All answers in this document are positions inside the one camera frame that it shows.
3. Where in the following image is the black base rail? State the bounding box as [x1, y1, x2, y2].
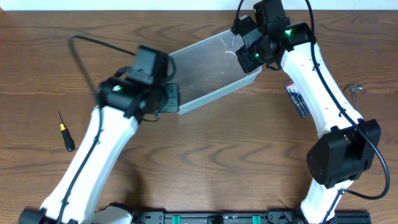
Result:
[99, 202, 373, 224]

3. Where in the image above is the precision screwdriver set case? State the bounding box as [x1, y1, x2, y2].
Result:
[285, 81, 310, 118]

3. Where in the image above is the clear plastic container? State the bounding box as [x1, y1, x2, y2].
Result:
[171, 30, 262, 115]

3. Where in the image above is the black yellow screwdriver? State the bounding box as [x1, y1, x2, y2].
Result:
[57, 111, 75, 152]

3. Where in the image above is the silver combination wrench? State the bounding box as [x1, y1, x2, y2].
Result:
[344, 84, 363, 110]

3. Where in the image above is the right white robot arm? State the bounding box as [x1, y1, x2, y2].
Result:
[231, 1, 381, 223]

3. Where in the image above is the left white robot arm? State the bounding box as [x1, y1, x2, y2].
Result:
[18, 77, 180, 223]

